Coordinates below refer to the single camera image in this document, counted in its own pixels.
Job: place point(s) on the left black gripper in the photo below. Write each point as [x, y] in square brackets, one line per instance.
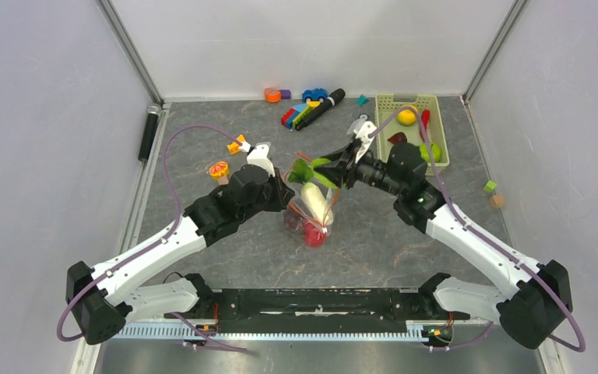
[283, 193]

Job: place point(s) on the white radish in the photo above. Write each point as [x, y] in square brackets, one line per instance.
[317, 204]

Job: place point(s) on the green leaf vegetable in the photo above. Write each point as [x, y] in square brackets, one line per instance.
[301, 172]

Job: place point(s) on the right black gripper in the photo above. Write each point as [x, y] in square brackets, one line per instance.
[336, 172]

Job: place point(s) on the green plastic basket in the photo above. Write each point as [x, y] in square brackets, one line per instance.
[387, 104]

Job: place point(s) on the red chili pepper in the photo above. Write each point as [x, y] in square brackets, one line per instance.
[425, 117]

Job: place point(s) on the purple grape bunch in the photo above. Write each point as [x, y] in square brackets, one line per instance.
[294, 222]

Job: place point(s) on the black microphone on table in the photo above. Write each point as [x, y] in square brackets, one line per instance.
[331, 101]

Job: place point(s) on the orange toy brick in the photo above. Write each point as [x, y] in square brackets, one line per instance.
[240, 145]

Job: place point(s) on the coloured block stack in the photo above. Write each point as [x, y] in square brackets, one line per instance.
[296, 113]

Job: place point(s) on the black microphone at wall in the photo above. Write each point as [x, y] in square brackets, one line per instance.
[149, 133]

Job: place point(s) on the light green fruit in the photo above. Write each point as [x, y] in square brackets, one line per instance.
[320, 177]

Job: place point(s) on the yellow lemon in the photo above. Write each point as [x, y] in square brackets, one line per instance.
[407, 117]

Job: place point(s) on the green cube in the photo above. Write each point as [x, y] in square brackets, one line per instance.
[490, 187]

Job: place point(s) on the teal block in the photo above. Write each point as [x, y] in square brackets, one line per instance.
[362, 100]

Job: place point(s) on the blue toy car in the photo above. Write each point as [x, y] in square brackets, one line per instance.
[316, 94]

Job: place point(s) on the clear zip bag orange zipper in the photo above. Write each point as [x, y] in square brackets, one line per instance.
[298, 205]

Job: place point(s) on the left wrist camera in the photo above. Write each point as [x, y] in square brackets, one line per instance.
[260, 156]

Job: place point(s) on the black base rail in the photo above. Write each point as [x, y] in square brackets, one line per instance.
[318, 310]

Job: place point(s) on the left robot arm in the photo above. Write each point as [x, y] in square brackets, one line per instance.
[103, 298]

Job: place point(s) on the red apple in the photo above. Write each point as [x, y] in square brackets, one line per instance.
[313, 237]

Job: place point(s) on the wooden cube right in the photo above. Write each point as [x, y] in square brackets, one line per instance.
[497, 201]

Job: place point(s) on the dark brown fruit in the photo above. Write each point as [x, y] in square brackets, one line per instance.
[397, 138]

